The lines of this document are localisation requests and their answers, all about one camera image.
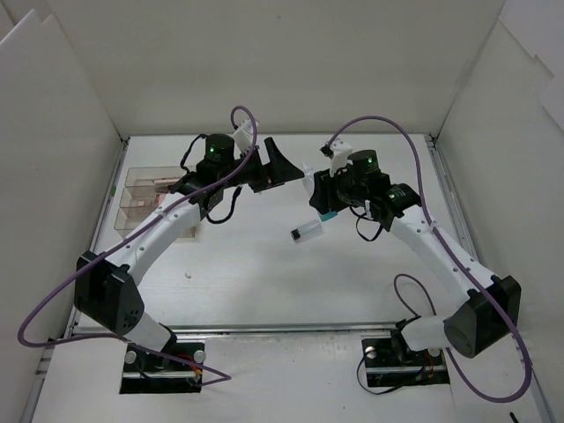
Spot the white pink teal spray bottle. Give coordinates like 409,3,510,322
302,163,338,222

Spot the clear acrylic drawer organizer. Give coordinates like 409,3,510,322
114,167,185,238

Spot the right side aluminium rail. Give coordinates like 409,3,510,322
425,135,478,260

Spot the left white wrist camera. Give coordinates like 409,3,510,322
232,121,254,154

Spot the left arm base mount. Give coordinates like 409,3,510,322
119,346,204,395

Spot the pink compact box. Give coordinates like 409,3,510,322
130,193,167,207

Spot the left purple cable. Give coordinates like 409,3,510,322
17,105,259,389

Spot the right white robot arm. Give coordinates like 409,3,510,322
305,150,522,363

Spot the aluminium rail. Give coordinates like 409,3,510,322
167,322,397,336
425,135,478,260

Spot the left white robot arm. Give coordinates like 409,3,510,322
74,134,304,370

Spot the small clear bottle black cap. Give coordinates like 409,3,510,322
290,219,323,243

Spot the pink brown eyeshadow palette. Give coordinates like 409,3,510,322
136,178,178,192

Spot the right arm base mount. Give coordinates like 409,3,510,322
351,318,450,396

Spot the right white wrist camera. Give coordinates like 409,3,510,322
320,138,353,177

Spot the aluminium front rail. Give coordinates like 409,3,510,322
167,322,397,336

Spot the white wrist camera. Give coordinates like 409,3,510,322
320,138,353,177
232,121,254,154

